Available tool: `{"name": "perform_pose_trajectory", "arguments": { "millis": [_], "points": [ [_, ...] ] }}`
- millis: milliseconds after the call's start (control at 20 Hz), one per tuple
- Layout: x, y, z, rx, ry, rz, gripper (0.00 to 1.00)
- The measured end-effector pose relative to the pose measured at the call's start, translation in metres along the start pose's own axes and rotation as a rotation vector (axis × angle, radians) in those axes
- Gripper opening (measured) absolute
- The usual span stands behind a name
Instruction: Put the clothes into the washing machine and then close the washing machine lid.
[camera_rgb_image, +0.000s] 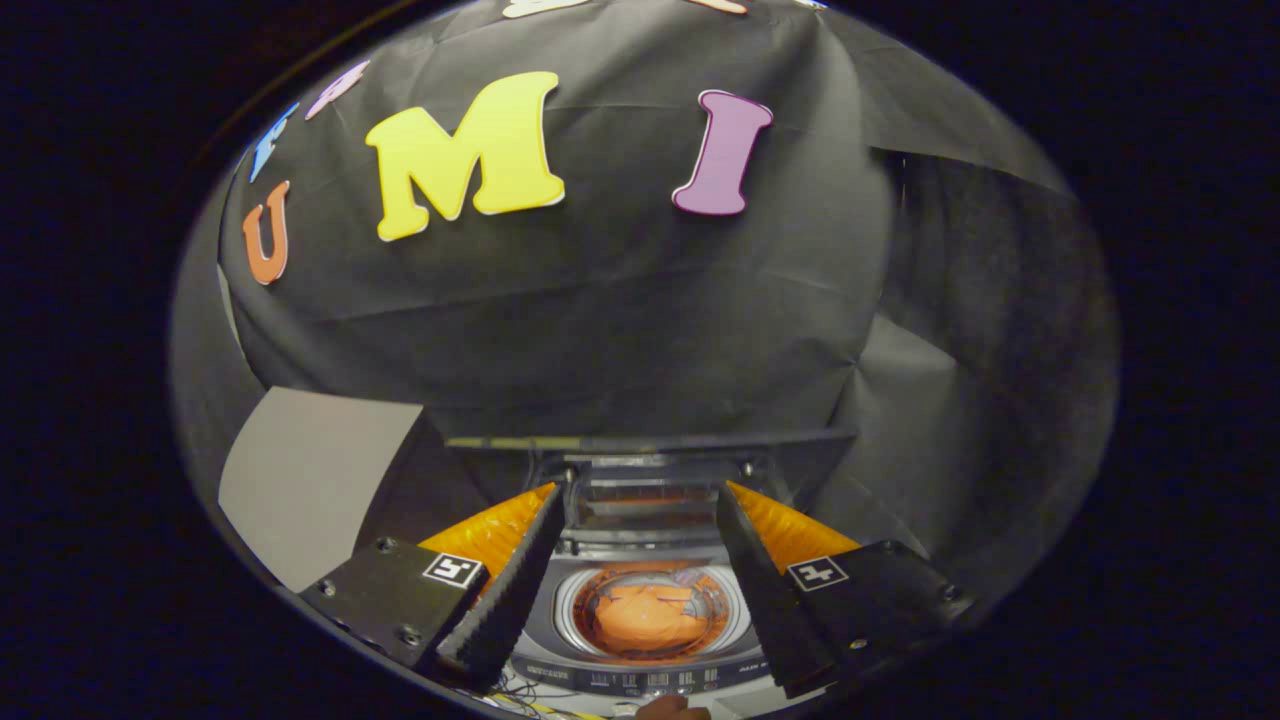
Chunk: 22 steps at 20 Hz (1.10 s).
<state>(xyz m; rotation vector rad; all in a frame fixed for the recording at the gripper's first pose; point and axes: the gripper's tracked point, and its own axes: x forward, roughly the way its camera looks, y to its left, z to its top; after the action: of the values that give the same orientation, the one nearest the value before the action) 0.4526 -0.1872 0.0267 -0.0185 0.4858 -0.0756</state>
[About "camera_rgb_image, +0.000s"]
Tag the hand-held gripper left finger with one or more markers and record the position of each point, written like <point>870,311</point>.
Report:
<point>520,580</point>

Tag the black backdrop cloth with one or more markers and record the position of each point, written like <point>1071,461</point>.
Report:
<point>600,320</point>

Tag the grey cabinet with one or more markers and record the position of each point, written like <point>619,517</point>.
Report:
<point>310,470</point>

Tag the yellow polo shirt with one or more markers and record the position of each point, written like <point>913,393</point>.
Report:
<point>650,618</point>

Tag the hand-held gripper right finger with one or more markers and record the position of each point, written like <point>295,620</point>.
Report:
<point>765,590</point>

